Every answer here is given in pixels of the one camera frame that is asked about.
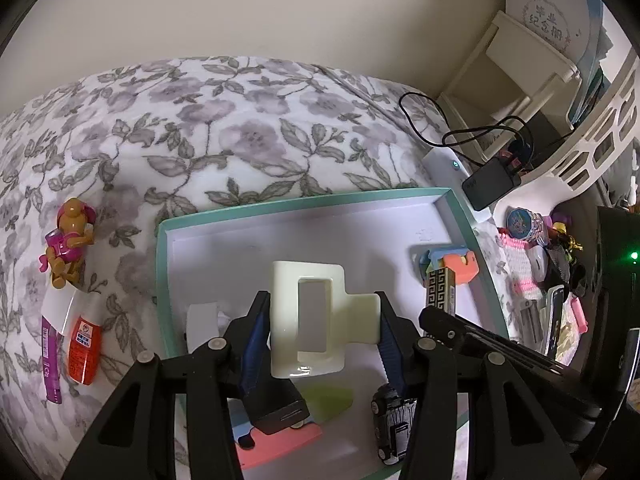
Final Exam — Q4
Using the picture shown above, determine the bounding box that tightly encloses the orange glue bottle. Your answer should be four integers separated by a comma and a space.
67, 292, 103, 386

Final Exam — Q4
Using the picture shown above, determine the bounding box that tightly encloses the cream plastic holder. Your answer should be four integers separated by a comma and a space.
270, 261, 381, 379

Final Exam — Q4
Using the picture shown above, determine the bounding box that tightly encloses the pink foam piece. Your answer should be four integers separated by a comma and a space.
232, 422, 322, 470

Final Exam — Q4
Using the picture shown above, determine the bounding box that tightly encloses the purple tube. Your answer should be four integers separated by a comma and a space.
41, 316, 63, 404

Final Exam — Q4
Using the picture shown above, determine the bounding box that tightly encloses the white tape roll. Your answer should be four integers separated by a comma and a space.
186, 302, 230, 353

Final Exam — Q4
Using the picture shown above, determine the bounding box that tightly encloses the white eraser block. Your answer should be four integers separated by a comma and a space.
41, 284, 77, 335

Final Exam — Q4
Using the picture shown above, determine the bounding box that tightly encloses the greek pattern box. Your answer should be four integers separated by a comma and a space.
424, 266, 456, 315

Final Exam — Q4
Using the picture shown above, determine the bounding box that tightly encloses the orange blue foam toy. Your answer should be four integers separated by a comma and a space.
418, 246, 480, 285

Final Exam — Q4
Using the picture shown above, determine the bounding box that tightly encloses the green foam piece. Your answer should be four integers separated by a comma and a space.
300, 385, 354, 425

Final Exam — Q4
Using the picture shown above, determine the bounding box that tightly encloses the round blue sticker badge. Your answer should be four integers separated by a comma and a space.
506, 208, 536, 240

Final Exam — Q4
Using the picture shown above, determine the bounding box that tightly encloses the brown pink dog figurine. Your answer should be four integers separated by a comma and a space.
38, 197, 96, 289

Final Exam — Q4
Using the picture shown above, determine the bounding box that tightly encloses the teal white box tray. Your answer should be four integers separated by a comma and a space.
156, 188, 480, 479

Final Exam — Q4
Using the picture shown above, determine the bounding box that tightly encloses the white power bank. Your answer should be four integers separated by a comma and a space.
422, 148, 491, 226

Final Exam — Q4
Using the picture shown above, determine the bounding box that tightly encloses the floral purple blanket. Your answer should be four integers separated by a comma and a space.
1, 56, 447, 479

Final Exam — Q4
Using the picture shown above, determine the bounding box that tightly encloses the white lattice basket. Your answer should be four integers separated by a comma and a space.
519, 51, 639, 196

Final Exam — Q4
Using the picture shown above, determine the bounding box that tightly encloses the cream wooden shelf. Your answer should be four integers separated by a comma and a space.
438, 12, 582, 156

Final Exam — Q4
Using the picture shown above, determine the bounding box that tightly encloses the black cable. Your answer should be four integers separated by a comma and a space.
398, 91, 534, 168

